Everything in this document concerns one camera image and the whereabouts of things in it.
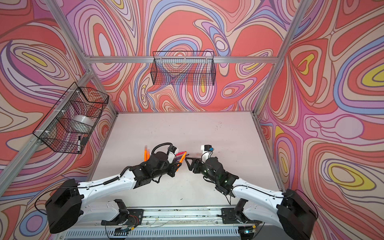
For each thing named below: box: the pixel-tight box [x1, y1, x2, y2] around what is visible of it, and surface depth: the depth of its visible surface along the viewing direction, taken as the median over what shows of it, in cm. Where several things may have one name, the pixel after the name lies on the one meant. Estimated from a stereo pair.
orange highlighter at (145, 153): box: [143, 145, 148, 162], surface depth 98 cm
